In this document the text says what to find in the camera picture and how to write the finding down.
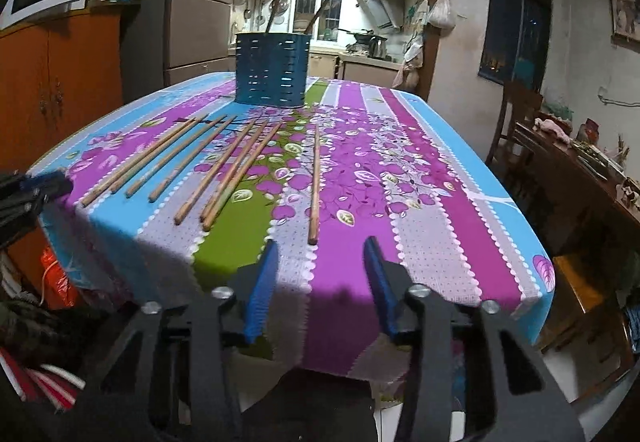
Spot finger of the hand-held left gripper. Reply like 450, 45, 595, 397
0, 170, 73, 250

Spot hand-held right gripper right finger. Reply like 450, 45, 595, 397
362, 236, 586, 442

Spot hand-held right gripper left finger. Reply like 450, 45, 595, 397
52, 238, 281, 442

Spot group of wooden chopsticks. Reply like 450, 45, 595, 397
80, 114, 322, 245

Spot blue perforated utensil holder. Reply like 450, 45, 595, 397
234, 32, 312, 109

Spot floral striped tablecloth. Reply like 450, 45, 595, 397
25, 72, 557, 383

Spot red plastic bag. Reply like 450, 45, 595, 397
40, 247, 86, 310

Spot orange wooden cabinet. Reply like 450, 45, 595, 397
0, 0, 126, 173

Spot red striped cloth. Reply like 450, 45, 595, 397
0, 347, 86, 410

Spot wooden chair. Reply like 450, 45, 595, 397
486, 81, 545, 170

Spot dark wooden side table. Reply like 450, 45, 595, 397
502, 119, 640, 373

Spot kitchen counter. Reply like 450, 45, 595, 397
307, 49, 403, 88

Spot silver refrigerator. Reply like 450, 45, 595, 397
107, 0, 246, 88

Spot pink cloth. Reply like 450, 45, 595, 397
534, 118, 572, 144

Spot hanging shopping bags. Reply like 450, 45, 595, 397
392, 0, 431, 90

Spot black wok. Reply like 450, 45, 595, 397
336, 28, 388, 48

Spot white plastic bag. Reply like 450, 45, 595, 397
427, 0, 457, 29

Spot range hood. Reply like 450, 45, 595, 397
356, 0, 407, 31

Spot dark window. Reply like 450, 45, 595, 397
479, 0, 553, 85

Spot framed picture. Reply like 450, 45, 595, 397
606, 0, 640, 45

